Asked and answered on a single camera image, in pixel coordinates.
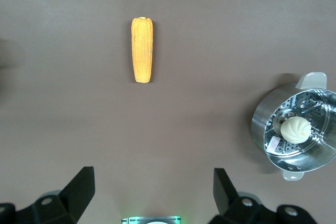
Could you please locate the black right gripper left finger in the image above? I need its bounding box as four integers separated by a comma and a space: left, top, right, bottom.
15, 166, 96, 224

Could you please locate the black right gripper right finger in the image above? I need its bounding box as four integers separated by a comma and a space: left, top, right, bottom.
209, 168, 279, 224

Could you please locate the yellow corn cob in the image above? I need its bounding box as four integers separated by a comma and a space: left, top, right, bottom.
131, 16, 154, 83

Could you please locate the stainless steel steamer pot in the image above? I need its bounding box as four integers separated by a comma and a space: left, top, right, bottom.
251, 71, 336, 182

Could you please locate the white steamed bun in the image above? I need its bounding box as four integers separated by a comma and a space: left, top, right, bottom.
280, 116, 312, 144

